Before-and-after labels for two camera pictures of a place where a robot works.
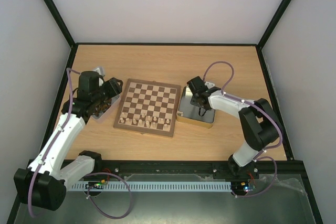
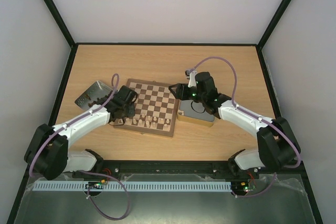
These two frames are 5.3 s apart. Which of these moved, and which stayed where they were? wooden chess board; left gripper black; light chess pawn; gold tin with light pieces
Moved: left gripper black
Stayed: light chess pawn; gold tin with light pieces; wooden chess board
